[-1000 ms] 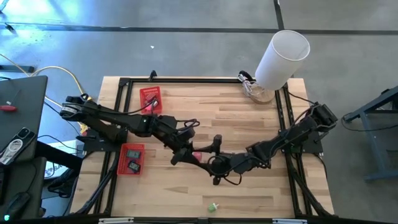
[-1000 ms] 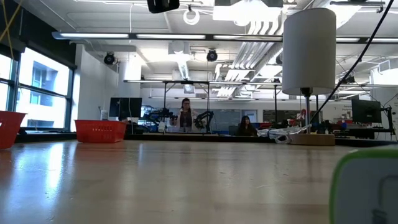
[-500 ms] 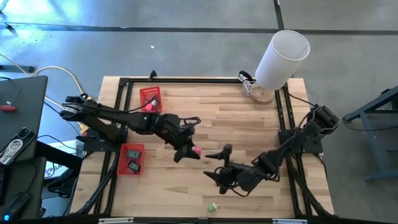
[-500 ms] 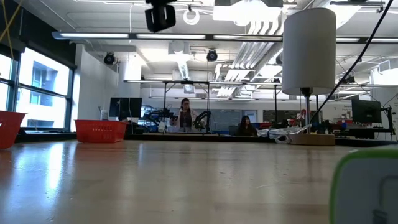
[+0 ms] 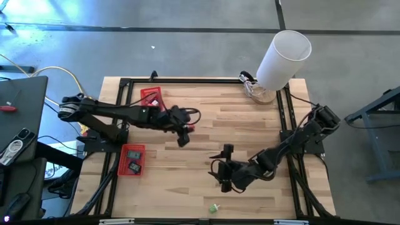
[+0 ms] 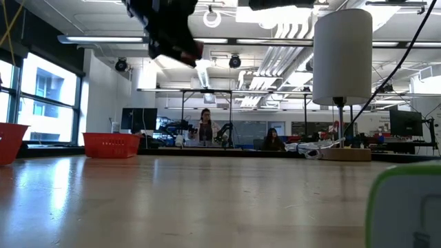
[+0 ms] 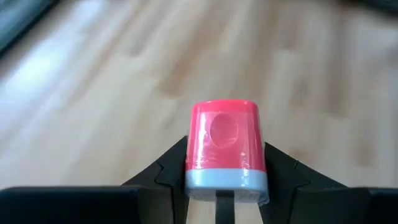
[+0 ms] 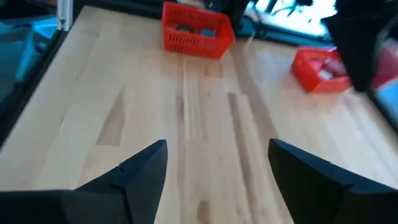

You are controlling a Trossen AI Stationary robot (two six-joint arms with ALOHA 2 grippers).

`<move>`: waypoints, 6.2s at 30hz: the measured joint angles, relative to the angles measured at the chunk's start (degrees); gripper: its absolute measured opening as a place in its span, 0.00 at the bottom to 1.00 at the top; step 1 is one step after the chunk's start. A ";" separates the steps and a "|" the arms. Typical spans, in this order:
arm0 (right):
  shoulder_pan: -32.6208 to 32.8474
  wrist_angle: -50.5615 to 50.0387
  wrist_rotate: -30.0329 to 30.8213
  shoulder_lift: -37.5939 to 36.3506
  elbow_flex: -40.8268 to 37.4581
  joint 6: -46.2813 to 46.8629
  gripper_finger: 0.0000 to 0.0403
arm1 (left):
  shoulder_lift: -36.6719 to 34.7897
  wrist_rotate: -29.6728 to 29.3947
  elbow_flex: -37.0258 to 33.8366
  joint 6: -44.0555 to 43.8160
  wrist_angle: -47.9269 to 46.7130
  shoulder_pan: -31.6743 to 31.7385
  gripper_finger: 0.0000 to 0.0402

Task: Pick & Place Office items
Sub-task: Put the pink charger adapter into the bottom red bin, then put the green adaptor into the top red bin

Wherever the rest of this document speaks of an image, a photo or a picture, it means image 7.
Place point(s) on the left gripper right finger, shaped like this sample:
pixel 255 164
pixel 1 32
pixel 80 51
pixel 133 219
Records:
pixel 326 205

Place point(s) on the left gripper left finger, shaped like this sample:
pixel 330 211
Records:
pixel 93 205

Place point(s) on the pink and white charger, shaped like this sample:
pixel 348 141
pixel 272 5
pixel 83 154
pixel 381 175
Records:
pixel 225 140

